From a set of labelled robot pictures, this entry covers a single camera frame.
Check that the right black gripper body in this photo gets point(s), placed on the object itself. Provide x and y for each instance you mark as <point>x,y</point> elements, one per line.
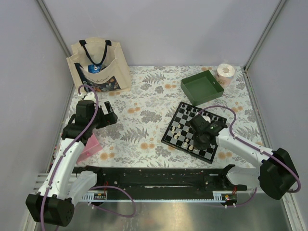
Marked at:
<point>199,144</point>

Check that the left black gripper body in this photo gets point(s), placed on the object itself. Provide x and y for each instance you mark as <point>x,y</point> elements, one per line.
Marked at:
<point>102,120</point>

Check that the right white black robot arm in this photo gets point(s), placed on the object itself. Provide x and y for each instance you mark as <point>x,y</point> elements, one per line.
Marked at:
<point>273,170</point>

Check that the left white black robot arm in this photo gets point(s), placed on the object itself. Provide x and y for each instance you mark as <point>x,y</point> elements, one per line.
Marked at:
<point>55,201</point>

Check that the black white chess board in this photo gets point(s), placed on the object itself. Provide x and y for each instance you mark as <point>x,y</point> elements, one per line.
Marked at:
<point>180,121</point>

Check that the floral table mat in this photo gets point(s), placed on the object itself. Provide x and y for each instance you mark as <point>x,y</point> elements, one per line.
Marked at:
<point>145,112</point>

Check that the green plastic tray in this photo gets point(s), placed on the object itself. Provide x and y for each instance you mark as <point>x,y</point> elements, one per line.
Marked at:
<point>201,88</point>

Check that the cream canvas tote bag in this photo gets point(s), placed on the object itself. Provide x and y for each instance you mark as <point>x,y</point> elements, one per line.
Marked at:
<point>99,63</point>

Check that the toilet paper roll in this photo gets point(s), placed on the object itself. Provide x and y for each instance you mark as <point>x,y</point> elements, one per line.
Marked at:
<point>224,74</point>

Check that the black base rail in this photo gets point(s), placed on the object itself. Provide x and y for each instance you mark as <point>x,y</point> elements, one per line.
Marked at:
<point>164,183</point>

